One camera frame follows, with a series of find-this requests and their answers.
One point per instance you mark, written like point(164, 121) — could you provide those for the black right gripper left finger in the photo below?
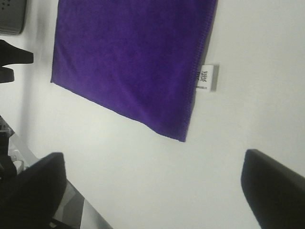
point(30, 200)

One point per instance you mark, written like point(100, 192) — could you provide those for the white towel label tag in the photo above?
point(207, 78)

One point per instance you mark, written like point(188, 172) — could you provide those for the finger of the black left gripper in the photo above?
point(10, 54)
point(6, 75)

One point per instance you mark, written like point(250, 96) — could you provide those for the grey perforated plastic basket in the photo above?
point(12, 16)

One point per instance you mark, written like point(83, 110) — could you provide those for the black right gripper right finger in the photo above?
point(275, 193)

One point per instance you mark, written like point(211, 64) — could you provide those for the purple microfibre towel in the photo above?
point(138, 58)

